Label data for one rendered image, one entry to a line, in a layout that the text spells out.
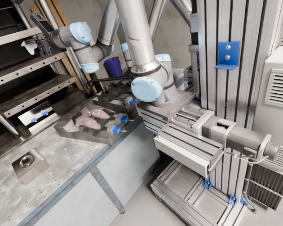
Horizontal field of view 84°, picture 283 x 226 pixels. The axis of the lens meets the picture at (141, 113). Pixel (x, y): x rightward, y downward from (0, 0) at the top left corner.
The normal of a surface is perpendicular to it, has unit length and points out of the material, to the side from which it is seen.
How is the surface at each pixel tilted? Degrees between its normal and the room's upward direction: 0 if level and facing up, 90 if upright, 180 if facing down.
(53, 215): 90
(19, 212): 0
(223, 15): 90
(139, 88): 98
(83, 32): 90
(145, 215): 0
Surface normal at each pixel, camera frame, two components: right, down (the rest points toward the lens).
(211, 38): -0.72, 0.54
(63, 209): 0.73, 0.22
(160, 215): -0.25, -0.79
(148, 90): -0.32, 0.71
